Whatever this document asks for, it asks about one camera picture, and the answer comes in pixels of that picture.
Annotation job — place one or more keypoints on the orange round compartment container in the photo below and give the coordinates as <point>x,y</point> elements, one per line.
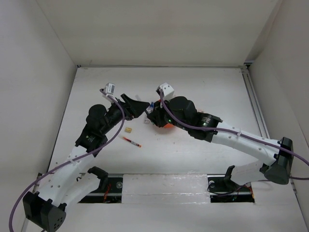
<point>170,122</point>

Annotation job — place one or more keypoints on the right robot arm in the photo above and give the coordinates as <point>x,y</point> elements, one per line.
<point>273,162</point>

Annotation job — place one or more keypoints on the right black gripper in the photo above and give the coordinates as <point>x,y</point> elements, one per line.
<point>156,115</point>

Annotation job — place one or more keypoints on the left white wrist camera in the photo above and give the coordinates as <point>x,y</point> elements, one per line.
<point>108,90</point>

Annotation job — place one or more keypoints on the clear blue-cap spray bottle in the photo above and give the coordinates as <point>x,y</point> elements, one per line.
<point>150,109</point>

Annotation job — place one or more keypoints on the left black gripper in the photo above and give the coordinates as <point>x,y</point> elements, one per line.
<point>133,108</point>

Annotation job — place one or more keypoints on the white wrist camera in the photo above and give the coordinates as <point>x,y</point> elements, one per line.
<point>167,89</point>
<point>108,90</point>

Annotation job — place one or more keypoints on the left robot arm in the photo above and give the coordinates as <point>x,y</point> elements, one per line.
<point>71,181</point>

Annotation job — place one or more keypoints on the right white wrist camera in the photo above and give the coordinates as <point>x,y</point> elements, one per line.
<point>167,89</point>

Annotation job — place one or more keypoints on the aluminium frame rail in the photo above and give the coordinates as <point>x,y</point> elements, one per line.
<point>254,100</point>

